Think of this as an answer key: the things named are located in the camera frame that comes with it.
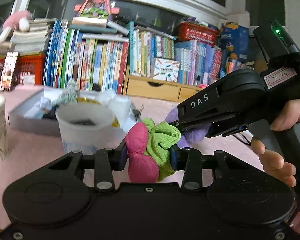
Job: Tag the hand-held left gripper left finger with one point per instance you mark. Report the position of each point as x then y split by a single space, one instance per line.
122 157

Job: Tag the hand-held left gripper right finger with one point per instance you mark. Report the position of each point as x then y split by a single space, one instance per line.
174 158

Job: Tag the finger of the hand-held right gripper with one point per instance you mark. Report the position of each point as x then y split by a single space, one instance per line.
200 105
222 128

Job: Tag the pink and green cloth bow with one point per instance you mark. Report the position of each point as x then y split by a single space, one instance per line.
150 147

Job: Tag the purple plush toy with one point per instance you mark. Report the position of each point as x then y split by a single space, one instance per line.
195 136

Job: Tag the white foam block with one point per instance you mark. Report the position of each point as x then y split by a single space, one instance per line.
120 110

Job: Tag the white fluffy plush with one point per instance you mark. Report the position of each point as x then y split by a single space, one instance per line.
103 97

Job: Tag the white cardboard box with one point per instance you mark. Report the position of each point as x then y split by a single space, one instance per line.
25 122

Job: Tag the person's right hand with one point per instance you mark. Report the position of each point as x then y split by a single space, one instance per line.
295 112

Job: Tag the pink striped tablecloth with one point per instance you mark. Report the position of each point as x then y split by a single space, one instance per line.
160 105

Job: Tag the blue dog drawing paper cup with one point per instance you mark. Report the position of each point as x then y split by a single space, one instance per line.
85 137

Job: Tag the metal clip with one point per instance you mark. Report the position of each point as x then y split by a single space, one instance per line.
137 113

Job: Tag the blue cardboard box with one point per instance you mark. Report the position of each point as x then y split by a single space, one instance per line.
233 40

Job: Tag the wooden drawer organizer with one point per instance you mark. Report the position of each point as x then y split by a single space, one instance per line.
152 88

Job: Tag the pencil print box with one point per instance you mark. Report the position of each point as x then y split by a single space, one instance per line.
165 68

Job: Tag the red plastic basket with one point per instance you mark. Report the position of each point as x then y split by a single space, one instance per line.
197 33

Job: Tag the small black box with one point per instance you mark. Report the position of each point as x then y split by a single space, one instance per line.
96 87

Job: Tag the green checked cloth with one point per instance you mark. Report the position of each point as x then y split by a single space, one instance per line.
67 93

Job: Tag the row of upright books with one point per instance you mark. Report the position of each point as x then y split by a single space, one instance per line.
105 62

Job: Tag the red plastic crate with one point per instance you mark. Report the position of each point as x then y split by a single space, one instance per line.
31 67

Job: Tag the smartphone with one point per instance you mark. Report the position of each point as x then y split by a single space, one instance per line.
9 71

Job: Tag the triangular miniature house model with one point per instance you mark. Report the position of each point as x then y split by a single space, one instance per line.
97 2

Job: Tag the stack of paperback books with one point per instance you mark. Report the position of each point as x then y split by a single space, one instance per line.
32 37

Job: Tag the pink and white plush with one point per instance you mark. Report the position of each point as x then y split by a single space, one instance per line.
17 22

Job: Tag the white window frame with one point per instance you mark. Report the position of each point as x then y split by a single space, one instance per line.
165 2

